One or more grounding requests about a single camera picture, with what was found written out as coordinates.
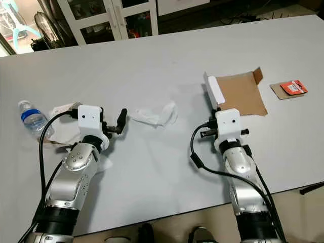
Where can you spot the brown cardboard box piece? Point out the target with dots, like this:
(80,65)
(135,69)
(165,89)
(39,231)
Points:
(240,91)

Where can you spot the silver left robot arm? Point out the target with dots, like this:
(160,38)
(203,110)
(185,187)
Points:
(78,169)

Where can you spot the crumpled white tissue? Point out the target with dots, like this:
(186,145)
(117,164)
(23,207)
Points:
(149,116)

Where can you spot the clear bottle with blue label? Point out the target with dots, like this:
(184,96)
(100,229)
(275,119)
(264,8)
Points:
(34,121)

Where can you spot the orange packet on brown card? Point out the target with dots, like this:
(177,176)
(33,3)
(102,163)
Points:
(292,88)

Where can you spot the white glass door cabinet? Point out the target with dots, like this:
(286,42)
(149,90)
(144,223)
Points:
(116,17)

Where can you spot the robot right leg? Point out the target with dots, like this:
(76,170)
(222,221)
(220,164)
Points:
(200,236)

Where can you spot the black floor fan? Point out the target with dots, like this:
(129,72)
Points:
(48,29)

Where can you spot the teal and white rack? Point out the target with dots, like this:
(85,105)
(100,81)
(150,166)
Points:
(23,29)

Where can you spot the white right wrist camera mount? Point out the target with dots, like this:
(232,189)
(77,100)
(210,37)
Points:
(229,124)

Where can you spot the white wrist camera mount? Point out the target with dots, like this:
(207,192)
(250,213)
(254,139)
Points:
(229,124)
(91,117)

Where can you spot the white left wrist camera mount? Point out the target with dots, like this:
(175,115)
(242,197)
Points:
(91,117)

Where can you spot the black table frame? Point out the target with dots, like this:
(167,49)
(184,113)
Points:
(311,188)

